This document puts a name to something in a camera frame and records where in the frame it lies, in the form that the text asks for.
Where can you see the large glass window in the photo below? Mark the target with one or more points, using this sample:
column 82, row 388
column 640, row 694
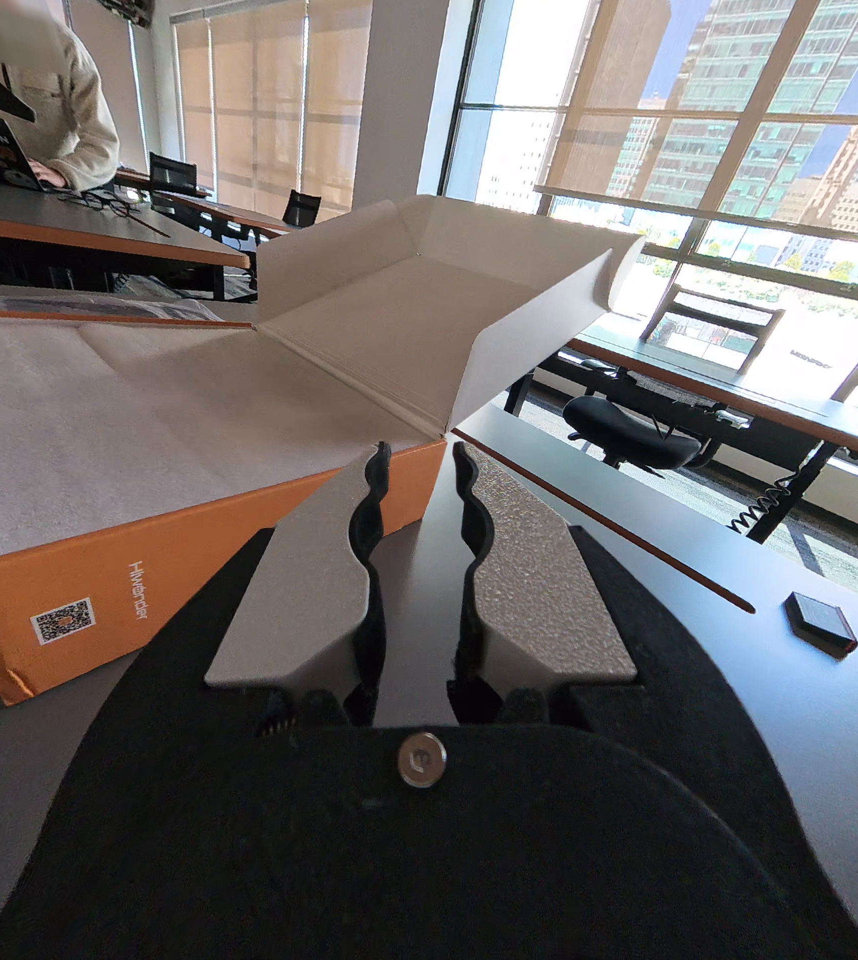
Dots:
column 698, row 150

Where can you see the small black block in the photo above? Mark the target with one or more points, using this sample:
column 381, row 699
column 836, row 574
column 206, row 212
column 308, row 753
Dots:
column 818, row 622

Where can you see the black office chair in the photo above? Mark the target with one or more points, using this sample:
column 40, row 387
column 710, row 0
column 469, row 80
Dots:
column 301, row 208
column 631, row 439
column 172, row 174

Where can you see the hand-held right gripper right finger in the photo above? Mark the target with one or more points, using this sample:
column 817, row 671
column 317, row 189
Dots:
column 549, row 600

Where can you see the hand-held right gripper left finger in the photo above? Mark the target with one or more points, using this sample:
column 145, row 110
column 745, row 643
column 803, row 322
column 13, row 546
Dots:
column 301, row 600

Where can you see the orange cardboard box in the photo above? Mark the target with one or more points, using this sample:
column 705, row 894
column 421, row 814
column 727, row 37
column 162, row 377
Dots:
column 399, row 315

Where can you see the white foam sheet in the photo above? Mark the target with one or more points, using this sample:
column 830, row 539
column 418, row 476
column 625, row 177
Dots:
column 136, row 420

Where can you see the grey office desk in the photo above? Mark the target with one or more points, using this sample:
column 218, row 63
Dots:
column 99, row 225
column 773, row 405

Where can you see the black eyeglasses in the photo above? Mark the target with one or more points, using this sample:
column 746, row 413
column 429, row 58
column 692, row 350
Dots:
column 103, row 201

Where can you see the wooden chair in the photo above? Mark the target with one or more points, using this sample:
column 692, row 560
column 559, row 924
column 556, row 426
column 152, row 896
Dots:
column 713, row 322

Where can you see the window roller blind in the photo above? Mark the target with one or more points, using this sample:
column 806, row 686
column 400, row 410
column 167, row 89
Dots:
column 264, row 97

